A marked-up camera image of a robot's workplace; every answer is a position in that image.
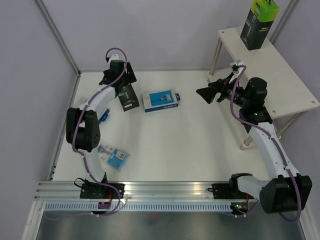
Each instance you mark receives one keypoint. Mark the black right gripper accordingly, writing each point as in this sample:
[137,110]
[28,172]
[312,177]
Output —
[209,93]

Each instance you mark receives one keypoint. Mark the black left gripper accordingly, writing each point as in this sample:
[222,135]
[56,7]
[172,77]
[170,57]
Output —
[130,77]

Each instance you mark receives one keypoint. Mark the green black Gillette box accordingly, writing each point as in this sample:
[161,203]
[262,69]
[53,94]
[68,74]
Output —
[259,20]
[128,98]

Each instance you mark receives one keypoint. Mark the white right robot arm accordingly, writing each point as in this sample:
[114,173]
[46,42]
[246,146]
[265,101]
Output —
[286,190]

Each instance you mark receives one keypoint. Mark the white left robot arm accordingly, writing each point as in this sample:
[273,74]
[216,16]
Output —
[82,123]

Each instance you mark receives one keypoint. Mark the white two-tier shelf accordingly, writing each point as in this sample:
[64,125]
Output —
[287,95]

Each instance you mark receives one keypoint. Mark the left blue Harry's razor box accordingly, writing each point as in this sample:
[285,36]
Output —
[102,116]

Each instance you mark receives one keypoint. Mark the blue harry's razor box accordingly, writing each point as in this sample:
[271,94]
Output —
[160,100]
[102,116]

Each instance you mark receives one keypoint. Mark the centre blue Harry's razor box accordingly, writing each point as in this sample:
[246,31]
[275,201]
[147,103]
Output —
[160,100]

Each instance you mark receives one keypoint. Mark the clear blue razor blister pack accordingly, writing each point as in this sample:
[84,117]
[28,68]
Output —
[114,157]

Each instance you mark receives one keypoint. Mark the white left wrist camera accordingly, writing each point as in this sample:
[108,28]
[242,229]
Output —
[113,57]

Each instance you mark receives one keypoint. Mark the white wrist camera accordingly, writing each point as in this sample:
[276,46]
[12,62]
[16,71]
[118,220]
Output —
[236,67]
[113,57]

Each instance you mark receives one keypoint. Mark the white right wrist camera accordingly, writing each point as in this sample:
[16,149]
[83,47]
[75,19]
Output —
[236,67]

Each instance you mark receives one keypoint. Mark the left aluminium frame post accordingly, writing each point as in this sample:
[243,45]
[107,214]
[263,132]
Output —
[56,34]

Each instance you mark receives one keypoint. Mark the aluminium frame post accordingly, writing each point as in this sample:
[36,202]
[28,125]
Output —
[56,34]
[289,10]

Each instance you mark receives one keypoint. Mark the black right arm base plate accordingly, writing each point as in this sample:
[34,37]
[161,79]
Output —
[228,191]

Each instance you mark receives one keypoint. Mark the right aluminium frame post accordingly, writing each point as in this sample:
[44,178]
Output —
[289,10]

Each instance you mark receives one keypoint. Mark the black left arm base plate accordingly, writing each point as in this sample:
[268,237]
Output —
[92,190]

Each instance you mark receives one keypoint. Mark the aluminium front rail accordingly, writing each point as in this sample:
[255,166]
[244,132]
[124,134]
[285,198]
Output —
[134,190]

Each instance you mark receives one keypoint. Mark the white slotted cable duct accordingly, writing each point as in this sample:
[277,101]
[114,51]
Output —
[135,206]

